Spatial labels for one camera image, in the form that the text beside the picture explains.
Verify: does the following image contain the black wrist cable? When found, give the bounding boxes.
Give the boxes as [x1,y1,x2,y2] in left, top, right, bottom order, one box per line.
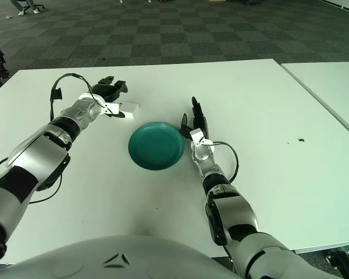
[211,141,238,183]
[49,73,104,121]

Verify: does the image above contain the black table foot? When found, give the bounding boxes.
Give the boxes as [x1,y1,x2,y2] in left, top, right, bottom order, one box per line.
[325,249,349,274]

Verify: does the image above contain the black swivel chair base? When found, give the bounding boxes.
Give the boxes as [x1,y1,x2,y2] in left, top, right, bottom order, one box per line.
[22,0,45,14]

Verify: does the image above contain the seated person legs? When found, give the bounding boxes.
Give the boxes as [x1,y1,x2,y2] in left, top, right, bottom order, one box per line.
[8,0,35,16]

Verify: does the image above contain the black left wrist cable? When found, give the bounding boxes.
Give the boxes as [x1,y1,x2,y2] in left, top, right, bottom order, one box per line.
[49,73,104,121]

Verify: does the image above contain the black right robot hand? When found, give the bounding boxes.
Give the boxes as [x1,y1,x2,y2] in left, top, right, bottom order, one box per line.
[179,96,209,140]

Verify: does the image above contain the silver robot torso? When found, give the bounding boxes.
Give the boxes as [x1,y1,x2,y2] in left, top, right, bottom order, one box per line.
[8,234,236,279]

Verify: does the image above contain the white charger block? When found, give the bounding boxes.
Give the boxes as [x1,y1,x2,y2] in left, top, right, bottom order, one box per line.
[120,101,141,120]

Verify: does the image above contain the teal round plate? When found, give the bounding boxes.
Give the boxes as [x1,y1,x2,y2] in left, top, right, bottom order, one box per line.
[128,121,186,171]

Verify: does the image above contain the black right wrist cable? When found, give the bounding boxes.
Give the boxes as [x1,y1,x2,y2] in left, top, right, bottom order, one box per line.
[211,141,238,183]

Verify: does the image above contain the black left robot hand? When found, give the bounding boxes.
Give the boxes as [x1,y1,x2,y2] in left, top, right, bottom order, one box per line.
[88,76,129,119]

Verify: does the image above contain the white table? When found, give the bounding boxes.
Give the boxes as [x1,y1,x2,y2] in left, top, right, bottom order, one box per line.
[280,60,349,140]

